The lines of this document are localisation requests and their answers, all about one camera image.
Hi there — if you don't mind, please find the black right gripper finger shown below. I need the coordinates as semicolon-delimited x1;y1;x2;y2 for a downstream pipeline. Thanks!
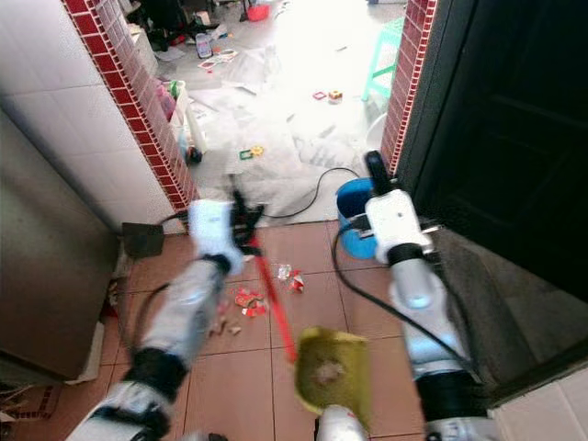
364;150;392;196

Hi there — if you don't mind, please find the yellow dustpan with red handle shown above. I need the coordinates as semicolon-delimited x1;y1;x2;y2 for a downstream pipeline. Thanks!
250;239;373;428

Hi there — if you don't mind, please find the blue plastic bucket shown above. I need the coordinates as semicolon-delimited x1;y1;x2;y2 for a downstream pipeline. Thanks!
335;177;378;260

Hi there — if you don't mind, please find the red and white wrapper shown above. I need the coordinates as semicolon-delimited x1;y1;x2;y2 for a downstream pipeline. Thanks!
276;264;306;293

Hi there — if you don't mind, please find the red snack wrapper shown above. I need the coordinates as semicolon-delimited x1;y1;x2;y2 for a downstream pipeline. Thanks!
232;287;269;319

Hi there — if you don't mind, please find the white bottle cart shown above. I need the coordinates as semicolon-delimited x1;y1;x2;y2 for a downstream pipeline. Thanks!
161;81;205;166

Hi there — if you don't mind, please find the brown paper scrap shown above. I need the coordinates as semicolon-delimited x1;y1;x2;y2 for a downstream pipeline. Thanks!
213;312;242;337

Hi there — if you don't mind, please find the dark grey square board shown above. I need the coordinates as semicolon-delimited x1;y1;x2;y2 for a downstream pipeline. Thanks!
121;222;164;260

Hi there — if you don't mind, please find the green plastic stool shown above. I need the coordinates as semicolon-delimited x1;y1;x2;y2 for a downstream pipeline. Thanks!
363;17;407;102

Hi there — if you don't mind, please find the dark door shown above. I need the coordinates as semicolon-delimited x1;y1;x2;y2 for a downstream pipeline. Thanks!
390;0;588;405

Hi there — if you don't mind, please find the brown litter clump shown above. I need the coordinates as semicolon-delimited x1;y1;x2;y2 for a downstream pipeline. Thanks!
312;361;343;385

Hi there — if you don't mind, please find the blue and white packet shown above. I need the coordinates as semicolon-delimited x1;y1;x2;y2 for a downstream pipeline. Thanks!
195;32;215;60

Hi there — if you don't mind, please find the grey metal cabinet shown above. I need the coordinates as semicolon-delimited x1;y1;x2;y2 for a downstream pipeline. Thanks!
0;110;120;382

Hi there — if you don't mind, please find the silver right robot leg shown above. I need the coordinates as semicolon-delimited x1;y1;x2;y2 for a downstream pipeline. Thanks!
315;404;373;441

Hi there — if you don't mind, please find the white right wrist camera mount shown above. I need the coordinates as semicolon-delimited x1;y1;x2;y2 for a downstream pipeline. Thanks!
363;190;424;251

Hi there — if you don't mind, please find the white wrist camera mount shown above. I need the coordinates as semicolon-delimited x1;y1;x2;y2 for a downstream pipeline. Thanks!
188;199;237;265
363;190;424;251

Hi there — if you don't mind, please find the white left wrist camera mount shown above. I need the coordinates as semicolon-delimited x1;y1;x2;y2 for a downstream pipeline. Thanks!
188;199;237;265

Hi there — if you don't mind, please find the black floor cable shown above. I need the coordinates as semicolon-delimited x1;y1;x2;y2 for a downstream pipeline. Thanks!
175;166;359;224

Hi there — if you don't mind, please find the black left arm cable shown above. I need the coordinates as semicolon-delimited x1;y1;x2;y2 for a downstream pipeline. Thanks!
124;209;203;368

